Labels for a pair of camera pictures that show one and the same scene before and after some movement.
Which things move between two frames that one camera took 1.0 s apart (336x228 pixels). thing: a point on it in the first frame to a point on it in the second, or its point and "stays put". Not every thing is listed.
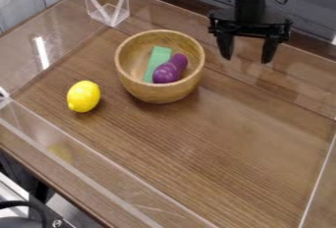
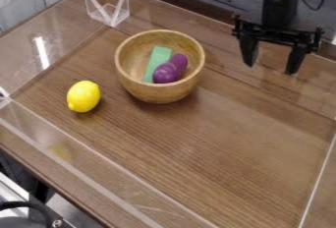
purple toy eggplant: x=171 y=71 stays put
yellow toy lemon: x=83 y=95 stays put
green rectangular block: x=160 y=55 stays put
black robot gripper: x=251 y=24 to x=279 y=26
